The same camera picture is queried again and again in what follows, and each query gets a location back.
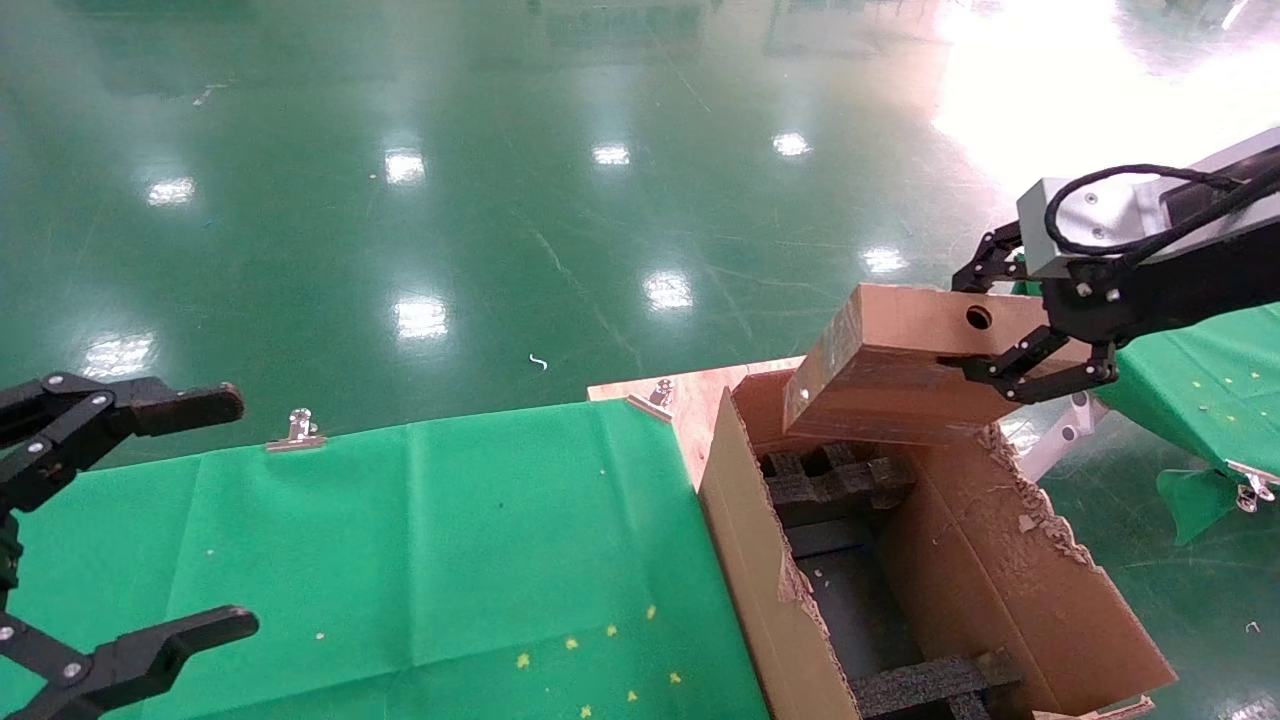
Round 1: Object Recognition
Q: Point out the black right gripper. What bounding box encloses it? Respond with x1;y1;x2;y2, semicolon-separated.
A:
952;205;1280;406

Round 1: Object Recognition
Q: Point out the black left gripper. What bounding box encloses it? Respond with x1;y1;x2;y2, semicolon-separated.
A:
0;372;261;720

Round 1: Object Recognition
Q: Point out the small brown cardboard box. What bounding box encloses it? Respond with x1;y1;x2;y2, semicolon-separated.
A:
782;283;1096;448

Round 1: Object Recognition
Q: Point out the large open brown carton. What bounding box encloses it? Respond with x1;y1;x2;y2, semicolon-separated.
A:
698;360;1179;720

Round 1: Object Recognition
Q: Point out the white metal table leg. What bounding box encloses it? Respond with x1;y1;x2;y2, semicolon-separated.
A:
1018;390;1113;484

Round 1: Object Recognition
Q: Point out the green tablecloth with draped corner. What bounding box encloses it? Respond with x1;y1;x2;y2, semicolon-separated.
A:
1008;280;1280;546

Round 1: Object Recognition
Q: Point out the large green tablecloth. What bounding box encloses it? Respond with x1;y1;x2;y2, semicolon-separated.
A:
0;400;771;720

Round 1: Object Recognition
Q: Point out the black cross-shaped foam insert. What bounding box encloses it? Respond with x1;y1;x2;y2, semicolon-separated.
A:
760;443;916;529

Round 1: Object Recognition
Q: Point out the black foam base pad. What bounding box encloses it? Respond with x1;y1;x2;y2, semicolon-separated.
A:
785;520;926;681

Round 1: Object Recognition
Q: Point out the black foam bar insert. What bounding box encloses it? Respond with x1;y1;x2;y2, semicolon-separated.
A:
852;650;1023;720

